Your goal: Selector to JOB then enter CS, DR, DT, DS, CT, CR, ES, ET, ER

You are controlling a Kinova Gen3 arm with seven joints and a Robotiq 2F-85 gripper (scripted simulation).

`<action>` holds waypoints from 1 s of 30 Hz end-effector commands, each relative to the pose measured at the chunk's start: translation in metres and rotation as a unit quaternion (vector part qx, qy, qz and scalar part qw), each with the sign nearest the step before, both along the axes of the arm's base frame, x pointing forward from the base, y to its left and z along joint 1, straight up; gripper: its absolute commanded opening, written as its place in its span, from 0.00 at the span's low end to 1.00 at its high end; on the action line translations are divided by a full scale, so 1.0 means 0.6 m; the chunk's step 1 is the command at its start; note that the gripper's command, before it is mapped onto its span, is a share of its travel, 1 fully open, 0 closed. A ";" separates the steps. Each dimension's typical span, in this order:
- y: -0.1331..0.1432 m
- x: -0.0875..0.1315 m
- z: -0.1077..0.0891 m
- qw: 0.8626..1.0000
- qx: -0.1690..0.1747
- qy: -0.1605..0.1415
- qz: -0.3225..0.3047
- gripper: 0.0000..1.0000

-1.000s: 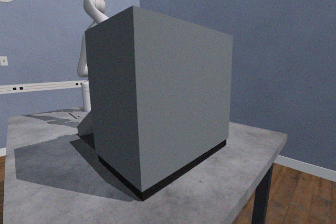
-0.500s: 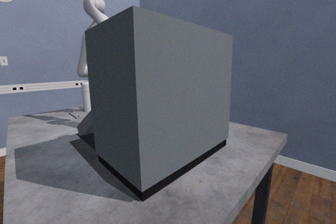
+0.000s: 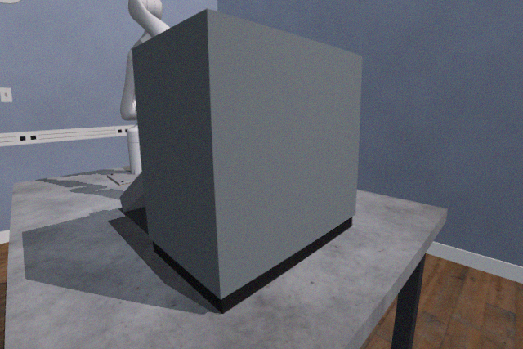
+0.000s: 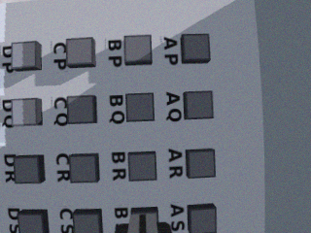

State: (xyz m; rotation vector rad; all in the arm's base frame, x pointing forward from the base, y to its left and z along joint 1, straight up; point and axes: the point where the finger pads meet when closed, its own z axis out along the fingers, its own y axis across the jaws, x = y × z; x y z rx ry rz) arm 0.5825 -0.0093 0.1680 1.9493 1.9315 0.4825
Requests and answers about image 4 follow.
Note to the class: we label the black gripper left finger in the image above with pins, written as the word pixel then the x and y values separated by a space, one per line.
pixel 135 225

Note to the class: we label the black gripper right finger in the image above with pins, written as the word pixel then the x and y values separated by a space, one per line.
pixel 151 226

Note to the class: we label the large grey box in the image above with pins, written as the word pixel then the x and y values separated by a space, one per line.
pixel 78 155

